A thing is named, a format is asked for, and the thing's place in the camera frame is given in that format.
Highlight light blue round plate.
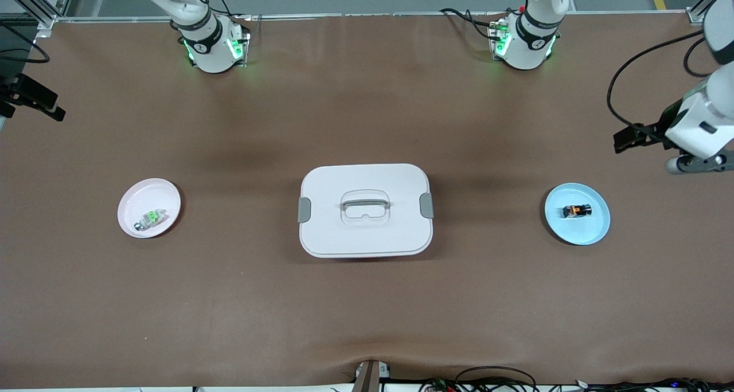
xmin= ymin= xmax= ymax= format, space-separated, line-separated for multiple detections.
xmin=544 ymin=182 xmax=612 ymax=246

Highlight pink round plate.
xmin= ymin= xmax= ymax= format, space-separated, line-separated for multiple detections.
xmin=117 ymin=178 xmax=182 ymax=239

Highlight white lidded storage box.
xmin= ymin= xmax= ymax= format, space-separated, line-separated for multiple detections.
xmin=297 ymin=163 xmax=435 ymax=260

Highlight brown table mat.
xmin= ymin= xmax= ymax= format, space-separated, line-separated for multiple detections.
xmin=0 ymin=13 xmax=734 ymax=390

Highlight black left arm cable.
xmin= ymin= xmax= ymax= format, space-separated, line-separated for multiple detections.
xmin=606 ymin=30 xmax=713 ymax=130

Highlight aluminium frame profile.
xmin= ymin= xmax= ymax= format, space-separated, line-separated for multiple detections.
xmin=0 ymin=0 xmax=79 ymax=30
xmin=686 ymin=0 xmax=722 ymax=26

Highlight green and clear switch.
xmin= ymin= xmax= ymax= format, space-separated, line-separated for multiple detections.
xmin=133 ymin=208 xmax=171 ymax=233

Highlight black left arm base cables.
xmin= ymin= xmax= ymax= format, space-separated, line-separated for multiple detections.
xmin=439 ymin=7 xmax=506 ymax=41

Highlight black right arm base cable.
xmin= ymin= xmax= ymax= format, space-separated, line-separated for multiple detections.
xmin=192 ymin=0 xmax=253 ymax=21

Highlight black cable bundle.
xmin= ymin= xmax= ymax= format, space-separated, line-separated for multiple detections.
xmin=573 ymin=377 xmax=734 ymax=392

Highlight black looped cable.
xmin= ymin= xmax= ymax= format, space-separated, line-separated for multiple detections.
xmin=417 ymin=366 xmax=540 ymax=392

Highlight grey box lid handle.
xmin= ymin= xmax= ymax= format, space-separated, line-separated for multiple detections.
xmin=340 ymin=194 xmax=392 ymax=213

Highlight silver table edge rail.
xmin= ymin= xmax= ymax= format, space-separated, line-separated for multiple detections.
xmin=54 ymin=10 xmax=690 ymax=23

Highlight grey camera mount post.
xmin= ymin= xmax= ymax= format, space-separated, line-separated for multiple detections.
xmin=352 ymin=359 xmax=392 ymax=392

